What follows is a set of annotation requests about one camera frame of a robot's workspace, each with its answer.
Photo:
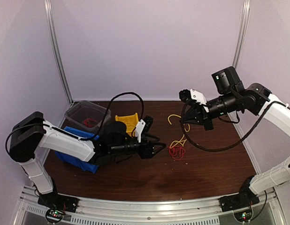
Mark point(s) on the blue plastic bin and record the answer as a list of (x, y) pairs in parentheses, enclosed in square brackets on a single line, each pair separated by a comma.
[(73, 160)]

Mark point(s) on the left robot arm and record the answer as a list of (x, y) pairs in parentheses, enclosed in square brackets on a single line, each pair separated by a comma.
[(35, 132)]

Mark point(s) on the left corner aluminium post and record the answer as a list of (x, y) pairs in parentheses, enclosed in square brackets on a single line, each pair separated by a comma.
[(56, 51)]

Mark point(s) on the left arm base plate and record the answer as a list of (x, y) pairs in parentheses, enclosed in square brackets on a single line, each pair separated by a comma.
[(59, 202)]

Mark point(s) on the yellow plastic bin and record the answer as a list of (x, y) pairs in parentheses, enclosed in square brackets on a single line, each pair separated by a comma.
[(130, 121)]

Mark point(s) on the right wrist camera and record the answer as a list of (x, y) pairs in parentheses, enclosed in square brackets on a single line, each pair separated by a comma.
[(193, 96)]

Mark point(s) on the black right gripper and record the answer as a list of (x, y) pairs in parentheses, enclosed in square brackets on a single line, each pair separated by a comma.
[(201, 116)]

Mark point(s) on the front aluminium rail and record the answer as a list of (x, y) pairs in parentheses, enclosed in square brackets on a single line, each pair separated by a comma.
[(204, 211)]

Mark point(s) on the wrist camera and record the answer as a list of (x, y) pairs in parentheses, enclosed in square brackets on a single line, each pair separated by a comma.
[(193, 96), (143, 126)]

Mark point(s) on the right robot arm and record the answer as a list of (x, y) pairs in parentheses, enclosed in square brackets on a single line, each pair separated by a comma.
[(273, 121)]

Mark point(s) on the corner aluminium post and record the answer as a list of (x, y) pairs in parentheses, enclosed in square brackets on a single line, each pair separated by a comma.
[(242, 32), (56, 51)]

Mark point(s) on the clear grey plastic tub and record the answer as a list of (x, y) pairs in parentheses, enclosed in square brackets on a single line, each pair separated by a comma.
[(87, 116)]

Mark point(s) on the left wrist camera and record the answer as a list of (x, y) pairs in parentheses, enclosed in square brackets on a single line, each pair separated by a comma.
[(143, 126)]

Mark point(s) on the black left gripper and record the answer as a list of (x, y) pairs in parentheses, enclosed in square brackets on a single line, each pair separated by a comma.
[(148, 153)]

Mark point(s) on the right corner aluminium post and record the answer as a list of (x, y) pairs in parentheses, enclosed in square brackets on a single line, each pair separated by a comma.
[(242, 32)]

